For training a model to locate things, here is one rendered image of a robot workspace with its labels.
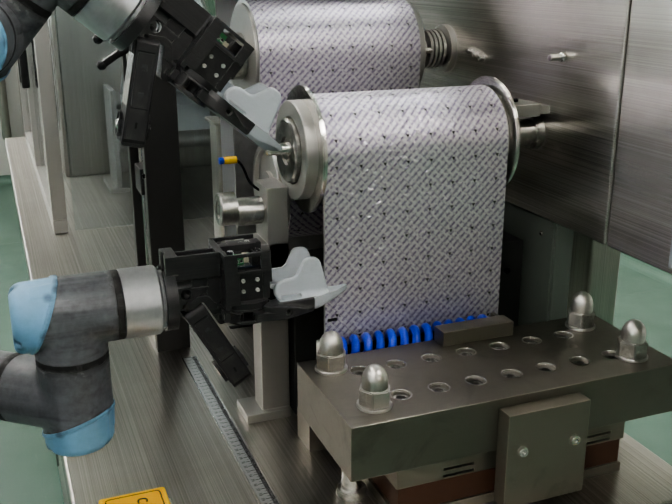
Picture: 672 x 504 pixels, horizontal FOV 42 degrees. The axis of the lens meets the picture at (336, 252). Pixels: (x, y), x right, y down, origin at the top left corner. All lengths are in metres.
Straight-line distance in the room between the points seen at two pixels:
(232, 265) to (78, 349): 0.18
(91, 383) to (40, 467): 1.95
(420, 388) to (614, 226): 0.30
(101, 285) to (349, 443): 0.30
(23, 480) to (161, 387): 1.63
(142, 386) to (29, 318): 0.37
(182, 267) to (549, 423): 0.42
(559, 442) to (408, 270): 0.26
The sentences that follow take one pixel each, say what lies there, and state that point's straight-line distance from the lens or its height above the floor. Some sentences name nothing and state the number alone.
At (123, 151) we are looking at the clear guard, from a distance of 1.98.
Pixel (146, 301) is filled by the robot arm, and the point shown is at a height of 1.12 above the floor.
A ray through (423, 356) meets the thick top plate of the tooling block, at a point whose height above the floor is 1.03.
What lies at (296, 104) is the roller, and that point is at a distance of 1.00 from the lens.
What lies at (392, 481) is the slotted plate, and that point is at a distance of 0.94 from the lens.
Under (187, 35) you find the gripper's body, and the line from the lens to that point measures 0.94.
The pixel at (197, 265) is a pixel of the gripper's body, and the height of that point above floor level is 1.15.
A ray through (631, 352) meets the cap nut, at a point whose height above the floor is 1.04.
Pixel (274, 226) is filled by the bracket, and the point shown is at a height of 1.16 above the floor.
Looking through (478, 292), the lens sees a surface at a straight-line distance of 1.11.
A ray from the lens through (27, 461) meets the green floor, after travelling 2.94.
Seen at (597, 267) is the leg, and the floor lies 1.02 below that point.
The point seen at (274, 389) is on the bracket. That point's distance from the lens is 1.14.
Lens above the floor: 1.45
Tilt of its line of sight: 18 degrees down
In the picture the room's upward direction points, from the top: straight up
